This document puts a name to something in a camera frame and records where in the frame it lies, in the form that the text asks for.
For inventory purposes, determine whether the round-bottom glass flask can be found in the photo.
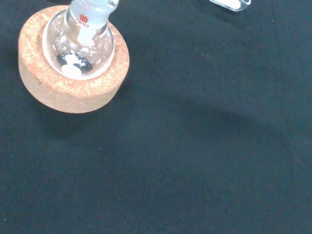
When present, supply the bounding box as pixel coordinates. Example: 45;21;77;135
42;0;120;81

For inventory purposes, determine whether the black cloth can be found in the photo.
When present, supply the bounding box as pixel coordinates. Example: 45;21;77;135
0;0;312;234

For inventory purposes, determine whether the cork ring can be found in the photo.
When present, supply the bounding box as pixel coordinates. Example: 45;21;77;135
18;5;130;114

